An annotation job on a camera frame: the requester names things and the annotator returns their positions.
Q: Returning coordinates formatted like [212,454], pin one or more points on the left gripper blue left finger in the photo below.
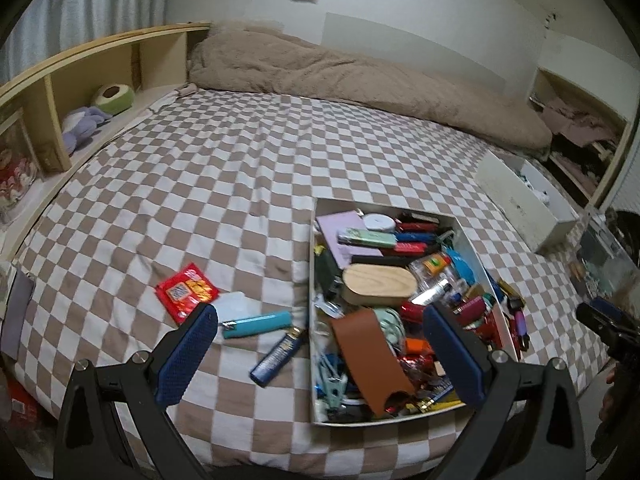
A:
[91,443]

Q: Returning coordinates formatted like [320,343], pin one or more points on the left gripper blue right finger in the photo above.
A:
[526,422]

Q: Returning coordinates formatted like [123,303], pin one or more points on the purple gradient vape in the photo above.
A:
[521,330]

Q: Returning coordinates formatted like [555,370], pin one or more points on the gold lighter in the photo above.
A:
[514,300]

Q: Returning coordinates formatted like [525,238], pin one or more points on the teal lighter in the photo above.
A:
[256,325]

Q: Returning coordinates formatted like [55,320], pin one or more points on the white clutter box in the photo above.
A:
[338,239]

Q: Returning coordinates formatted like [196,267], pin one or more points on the clear plastic storage bin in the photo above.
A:
[606,263]

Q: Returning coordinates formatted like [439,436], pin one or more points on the white shoe box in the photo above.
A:
[535,208]

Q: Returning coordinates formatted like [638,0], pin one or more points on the red snack packet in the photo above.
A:
[183,292]

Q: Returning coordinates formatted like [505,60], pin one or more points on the dark blue lighter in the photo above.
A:
[271,364]

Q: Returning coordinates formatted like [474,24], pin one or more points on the blue plastic packet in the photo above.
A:
[463,269]

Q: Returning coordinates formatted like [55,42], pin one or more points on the brown leather pouch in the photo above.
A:
[374,368]

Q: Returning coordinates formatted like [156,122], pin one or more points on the wooden oval lid box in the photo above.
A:
[370,285]

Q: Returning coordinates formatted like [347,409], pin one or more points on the checkered brown white bedsheet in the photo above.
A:
[226,181]

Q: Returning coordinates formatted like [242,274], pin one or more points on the purple plush toy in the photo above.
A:
[80,125]

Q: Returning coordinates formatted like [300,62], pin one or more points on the wooden headboard shelf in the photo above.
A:
[34,162]

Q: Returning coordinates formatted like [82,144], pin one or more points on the green avocado plush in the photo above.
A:
[113,99]

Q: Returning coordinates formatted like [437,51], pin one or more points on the beige fluffy duvet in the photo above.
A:
[251,58]

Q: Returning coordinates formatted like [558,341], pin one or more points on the grey window curtain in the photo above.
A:
[48,27]

